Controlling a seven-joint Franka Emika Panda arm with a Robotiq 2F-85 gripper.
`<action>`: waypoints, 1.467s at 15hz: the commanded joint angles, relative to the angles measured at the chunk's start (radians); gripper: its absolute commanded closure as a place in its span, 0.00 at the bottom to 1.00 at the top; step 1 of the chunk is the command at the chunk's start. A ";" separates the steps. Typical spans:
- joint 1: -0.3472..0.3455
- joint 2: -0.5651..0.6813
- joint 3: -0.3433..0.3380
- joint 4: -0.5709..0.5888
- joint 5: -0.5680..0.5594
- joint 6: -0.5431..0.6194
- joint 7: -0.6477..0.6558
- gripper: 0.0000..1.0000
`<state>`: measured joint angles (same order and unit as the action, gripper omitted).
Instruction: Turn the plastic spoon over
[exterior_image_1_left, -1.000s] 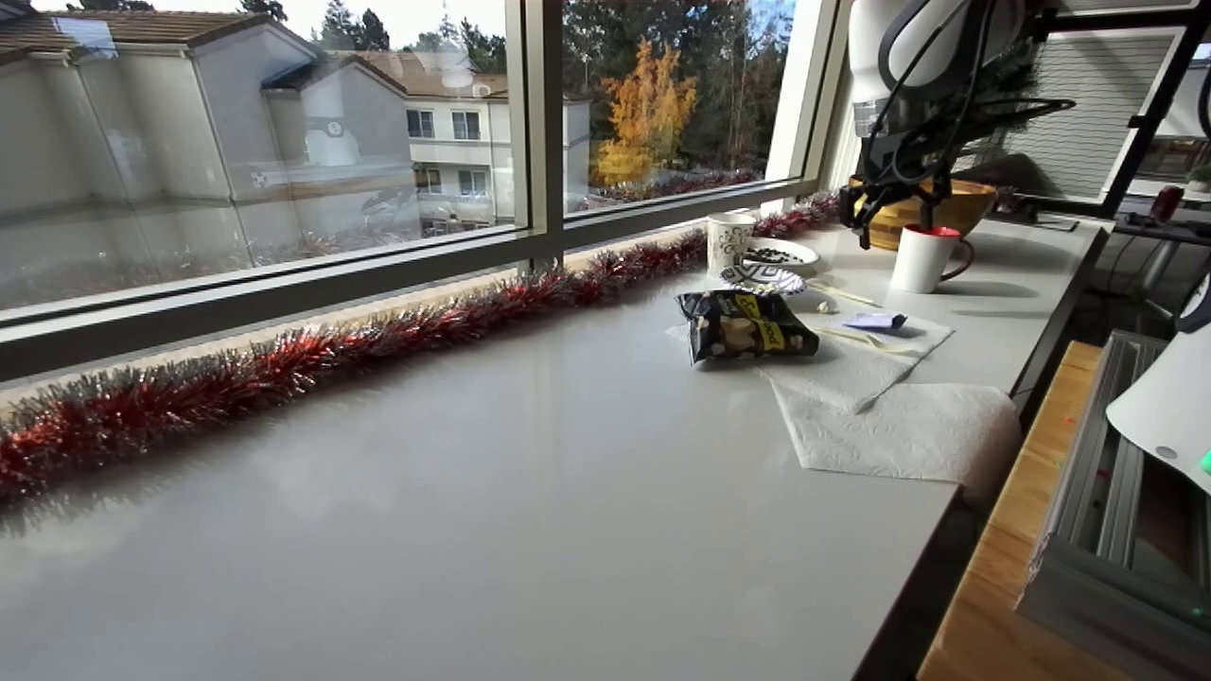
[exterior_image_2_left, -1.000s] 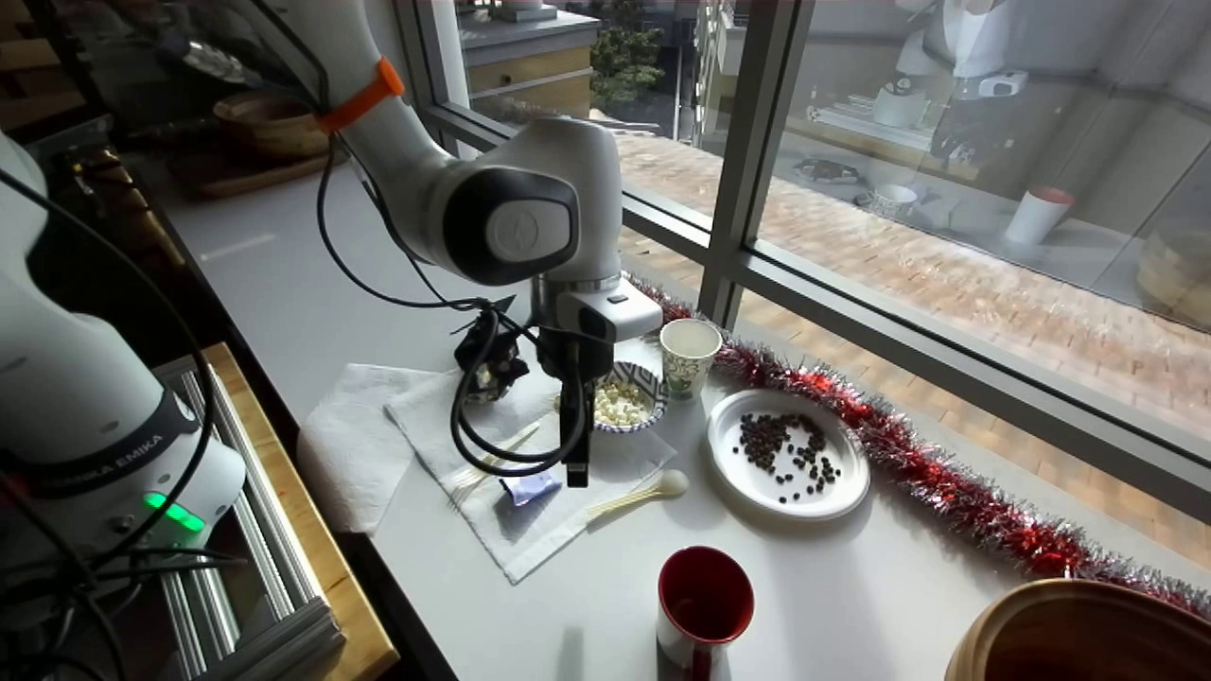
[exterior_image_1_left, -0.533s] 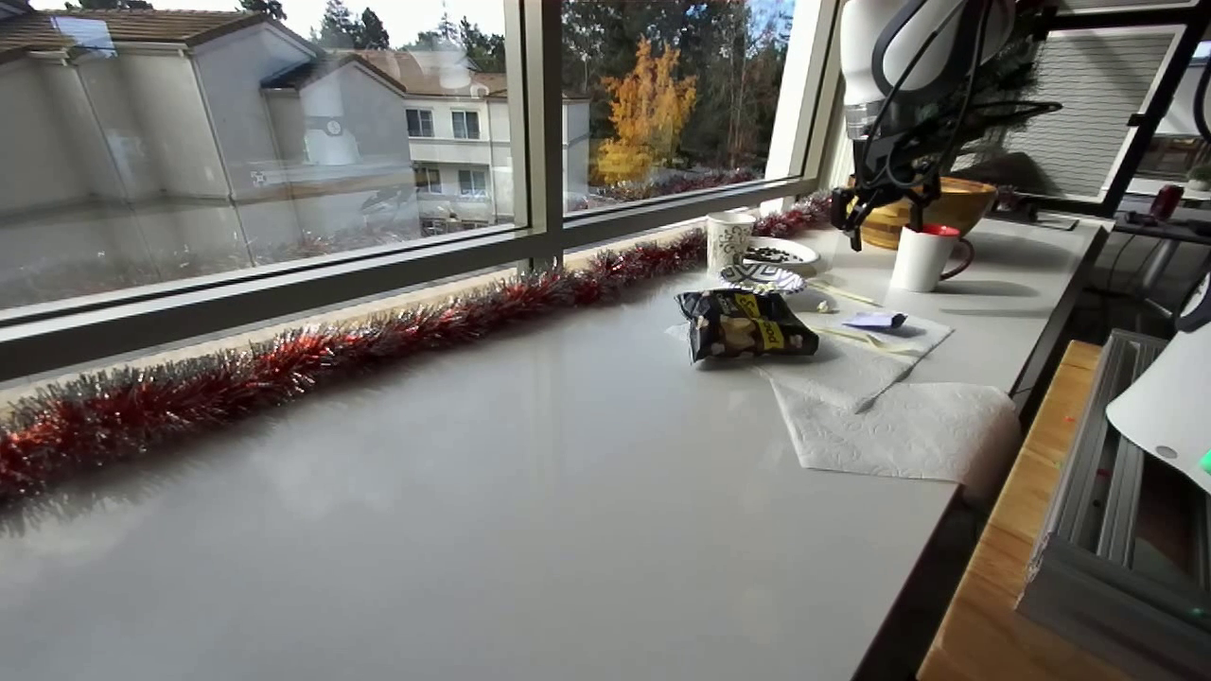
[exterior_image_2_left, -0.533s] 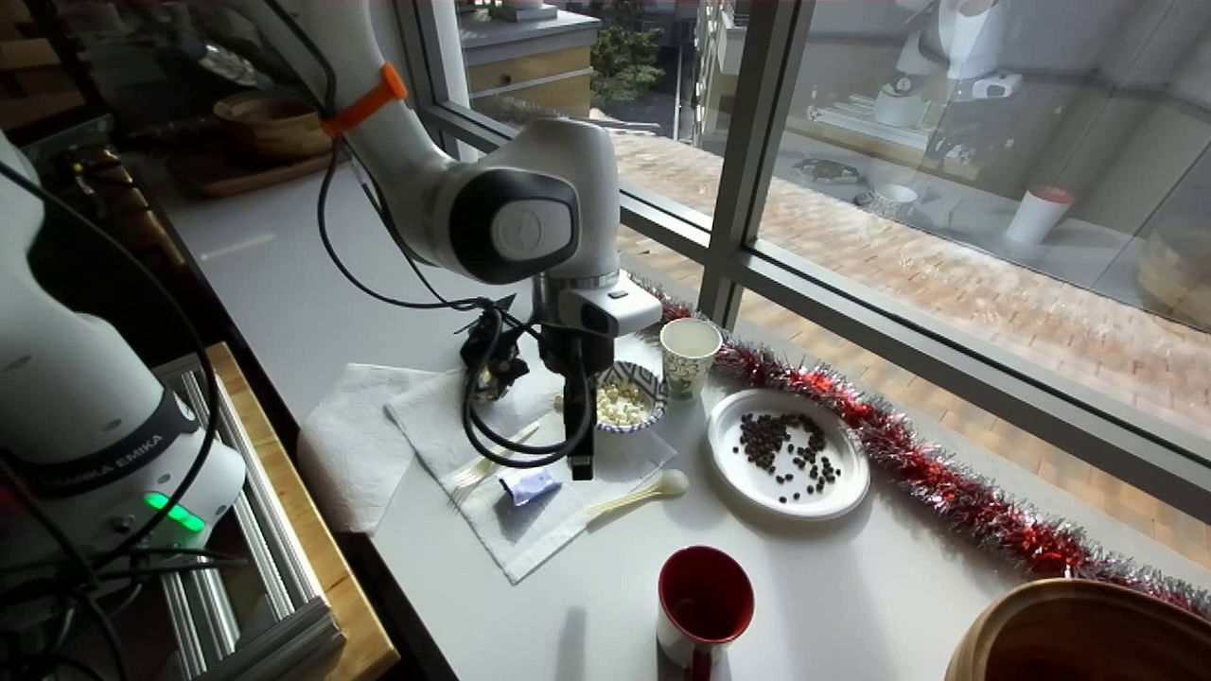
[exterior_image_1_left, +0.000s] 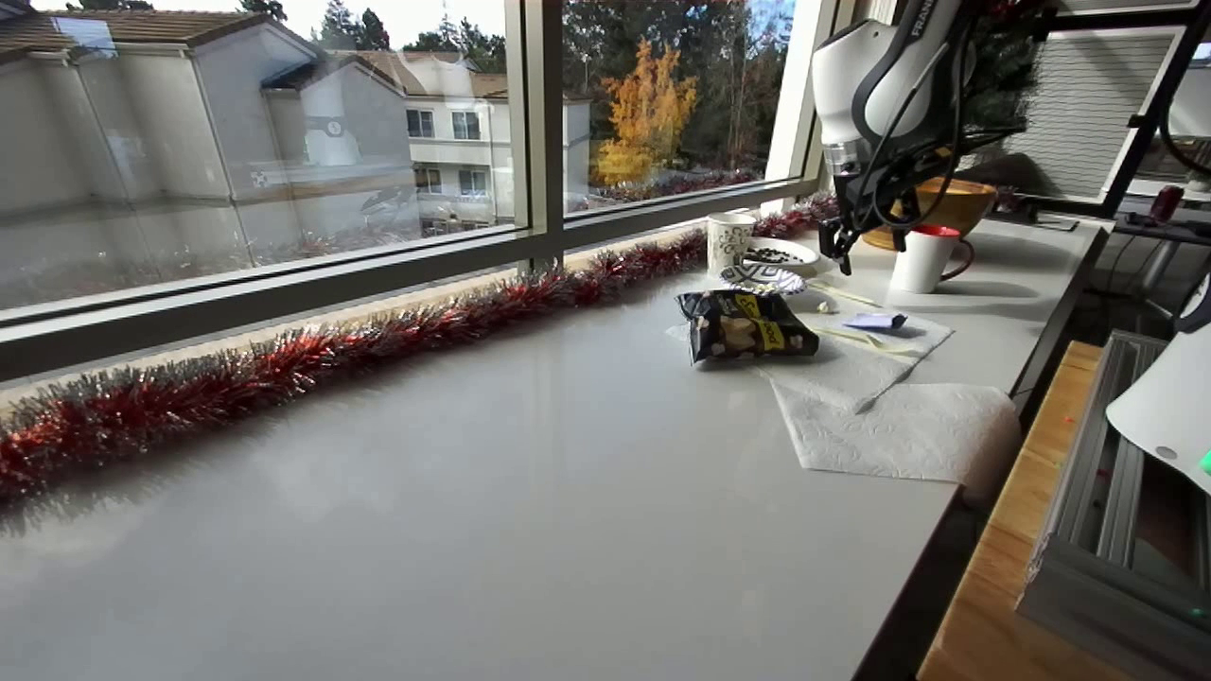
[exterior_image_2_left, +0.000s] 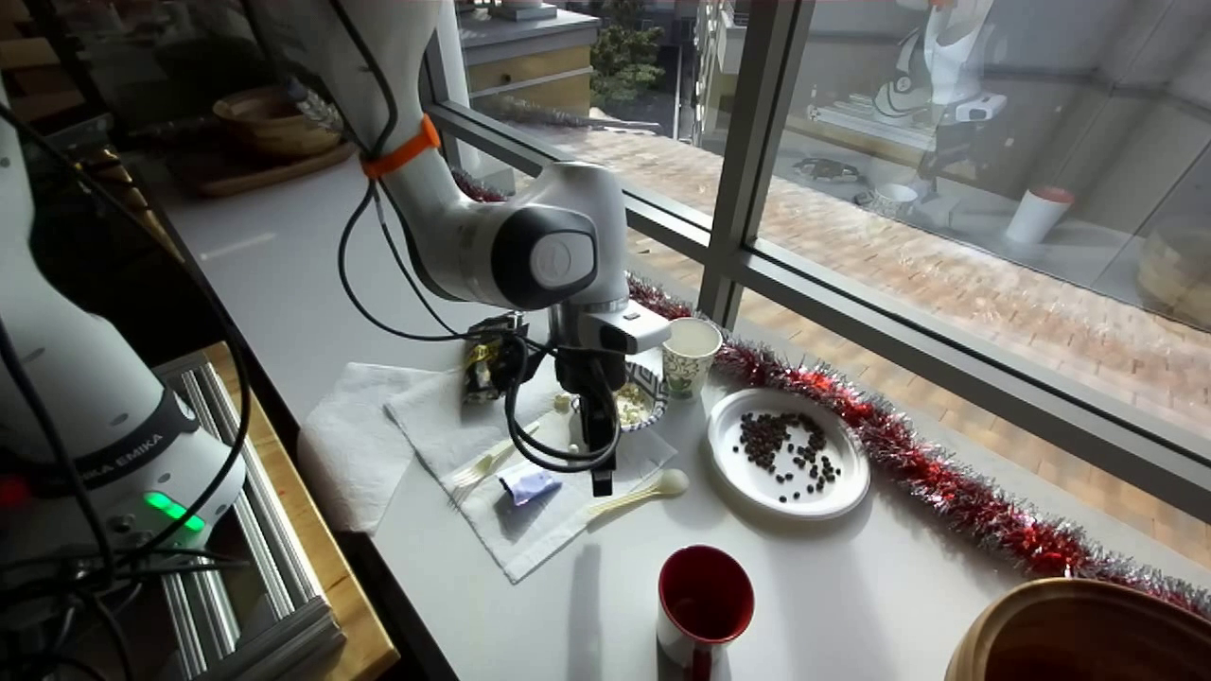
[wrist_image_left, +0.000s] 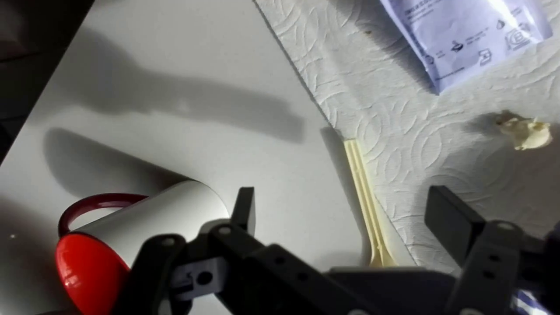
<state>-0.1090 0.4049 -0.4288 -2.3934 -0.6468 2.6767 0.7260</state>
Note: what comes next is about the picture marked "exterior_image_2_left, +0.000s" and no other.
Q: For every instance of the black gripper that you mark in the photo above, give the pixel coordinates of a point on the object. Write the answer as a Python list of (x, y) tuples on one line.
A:
[(592, 385)]

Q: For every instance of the cream plastic spoon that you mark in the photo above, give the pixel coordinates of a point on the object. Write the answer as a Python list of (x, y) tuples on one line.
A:
[(667, 483)]

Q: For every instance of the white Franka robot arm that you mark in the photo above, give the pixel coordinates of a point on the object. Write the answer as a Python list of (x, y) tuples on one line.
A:
[(439, 212)]

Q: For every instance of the blue checkered paper bowl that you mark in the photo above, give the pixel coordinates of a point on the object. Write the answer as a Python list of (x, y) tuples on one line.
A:
[(645, 434)]

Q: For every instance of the popcorn heap in bowl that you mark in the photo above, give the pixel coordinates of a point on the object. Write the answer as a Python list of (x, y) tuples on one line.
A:
[(637, 410)]

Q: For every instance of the loose popcorn piece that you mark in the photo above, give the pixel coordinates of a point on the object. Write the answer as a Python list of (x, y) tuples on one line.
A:
[(561, 401)]

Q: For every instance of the lavender sachet packet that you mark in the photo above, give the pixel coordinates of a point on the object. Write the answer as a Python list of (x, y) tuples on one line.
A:
[(530, 484)]

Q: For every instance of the cream plastic fork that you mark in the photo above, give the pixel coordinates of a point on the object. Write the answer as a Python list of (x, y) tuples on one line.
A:
[(486, 459)]

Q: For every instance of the patterned white paper cup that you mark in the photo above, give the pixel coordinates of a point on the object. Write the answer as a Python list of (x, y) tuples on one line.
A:
[(691, 366)]

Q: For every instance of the white round plate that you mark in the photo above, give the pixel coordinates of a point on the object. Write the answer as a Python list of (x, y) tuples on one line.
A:
[(746, 484)]

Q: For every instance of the dark foil snack wrapper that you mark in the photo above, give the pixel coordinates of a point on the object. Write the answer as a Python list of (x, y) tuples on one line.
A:
[(486, 366)]

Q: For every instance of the dark coffee beans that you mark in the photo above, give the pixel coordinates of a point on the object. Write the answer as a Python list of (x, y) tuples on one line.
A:
[(763, 442)]

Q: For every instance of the red white mug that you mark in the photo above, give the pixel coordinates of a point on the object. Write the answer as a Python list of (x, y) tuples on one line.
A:
[(701, 598)]

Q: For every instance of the small white paper towel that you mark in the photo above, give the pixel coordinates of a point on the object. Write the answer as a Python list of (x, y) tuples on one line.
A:
[(347, 442)]

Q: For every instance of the red tinsel garland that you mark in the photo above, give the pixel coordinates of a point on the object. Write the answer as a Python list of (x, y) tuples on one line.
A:
[(883, 438)]

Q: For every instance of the wooden board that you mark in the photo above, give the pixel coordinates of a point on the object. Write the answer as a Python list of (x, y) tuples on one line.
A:
[(333, 579)]

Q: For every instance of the aluminium extrusion rails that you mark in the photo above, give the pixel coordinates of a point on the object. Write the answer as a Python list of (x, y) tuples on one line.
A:
[(271, 555)]

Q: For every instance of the round wooden tray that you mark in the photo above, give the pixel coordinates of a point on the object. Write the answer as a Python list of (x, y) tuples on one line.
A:
[(251, 174)]

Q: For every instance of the wooden bowl top left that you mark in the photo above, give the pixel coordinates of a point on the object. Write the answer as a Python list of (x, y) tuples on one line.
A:
[(271, 124)]

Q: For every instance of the white bucket red rim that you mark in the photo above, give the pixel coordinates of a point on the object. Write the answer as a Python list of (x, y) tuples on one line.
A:
[(1040, 216)]

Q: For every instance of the round wooden steamer basket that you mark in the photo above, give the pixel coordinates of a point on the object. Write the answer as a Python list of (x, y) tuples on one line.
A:
[(1082, 631)]

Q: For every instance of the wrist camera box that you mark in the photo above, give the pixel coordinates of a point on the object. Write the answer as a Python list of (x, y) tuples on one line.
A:
[(632, 326)]

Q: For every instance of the grey window frame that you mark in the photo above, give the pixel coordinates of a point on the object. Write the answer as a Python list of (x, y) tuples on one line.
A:
[(758, 128)]

